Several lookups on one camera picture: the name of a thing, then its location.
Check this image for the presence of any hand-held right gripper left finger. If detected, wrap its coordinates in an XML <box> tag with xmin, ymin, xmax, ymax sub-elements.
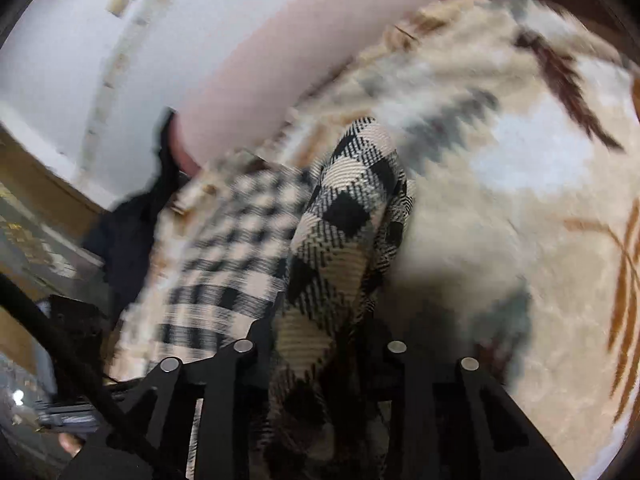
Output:
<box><xmin>107</xmin><ymin>317</ymin><xmax>282</xmax><ymax>480</ymax></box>

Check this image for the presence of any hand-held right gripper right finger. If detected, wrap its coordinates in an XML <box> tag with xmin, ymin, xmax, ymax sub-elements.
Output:
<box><xmin>360</xmin><ymin>320</ymin><xmax>576</xmax><ymax>480</ymax></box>

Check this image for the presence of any black and beige checked coat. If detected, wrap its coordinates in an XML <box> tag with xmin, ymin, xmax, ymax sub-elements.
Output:
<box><xmin>107</xmin><ymin>117</ymin><xmax>417</xmax><ymax>480</ymax></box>

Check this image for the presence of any dark jacket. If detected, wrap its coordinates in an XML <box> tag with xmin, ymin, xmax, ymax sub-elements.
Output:
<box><xmin>82</xmin><ymin>107</ymin><xmax>197</xmax><ymax>322</ymax></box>

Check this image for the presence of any leaf print blanket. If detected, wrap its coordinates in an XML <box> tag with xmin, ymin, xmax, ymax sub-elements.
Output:
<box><xmin>270</xmin><ymin>0</ymin><xmax>640</xmax><ymax>480</ymax></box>

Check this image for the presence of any wooden framed furniture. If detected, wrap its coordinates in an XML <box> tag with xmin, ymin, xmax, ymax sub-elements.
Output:
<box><xmin>0</xmin><ymin>127</ymin><xmax>108</xmax><ymax>283</ymax></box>

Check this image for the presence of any pink and brown sofa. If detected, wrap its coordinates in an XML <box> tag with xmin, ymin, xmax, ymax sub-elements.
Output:
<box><xmin>170</xmin><ymin>0</ymin><xmax>640</xmax><ymax>177</ymax></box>

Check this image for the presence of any black cable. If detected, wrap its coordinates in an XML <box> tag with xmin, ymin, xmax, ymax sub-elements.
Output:
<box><xmin>0</xmin><ymin>272</ymin><xmax>182</xmax><ymax>480</ymax></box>

